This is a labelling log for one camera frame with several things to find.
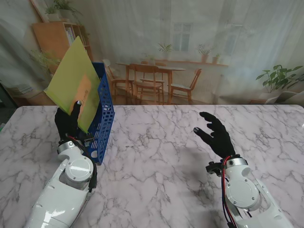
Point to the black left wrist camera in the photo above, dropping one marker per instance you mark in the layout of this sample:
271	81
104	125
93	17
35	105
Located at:
87	139

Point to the blue perforated plastic file rack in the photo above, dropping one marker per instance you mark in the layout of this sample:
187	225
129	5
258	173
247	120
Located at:
104	118

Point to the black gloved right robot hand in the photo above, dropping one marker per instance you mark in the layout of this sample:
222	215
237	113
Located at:
218	137

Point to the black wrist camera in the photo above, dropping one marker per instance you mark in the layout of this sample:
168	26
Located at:
213	168
87	139

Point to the pink paper receipt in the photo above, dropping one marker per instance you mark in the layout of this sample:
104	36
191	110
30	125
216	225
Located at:
86	95

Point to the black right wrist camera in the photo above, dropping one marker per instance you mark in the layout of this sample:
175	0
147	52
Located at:
213	168

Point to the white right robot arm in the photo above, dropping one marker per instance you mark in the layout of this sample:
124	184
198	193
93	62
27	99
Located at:
247	194

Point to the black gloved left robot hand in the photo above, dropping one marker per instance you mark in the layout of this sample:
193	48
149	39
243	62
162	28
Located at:
67	123

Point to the yellow-green translucent file folder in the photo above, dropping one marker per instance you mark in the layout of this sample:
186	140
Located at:
71	83

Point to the printed room scene backdrop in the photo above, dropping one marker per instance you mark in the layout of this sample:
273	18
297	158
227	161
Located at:
166	35

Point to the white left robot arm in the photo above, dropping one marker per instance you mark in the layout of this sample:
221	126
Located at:
64	190

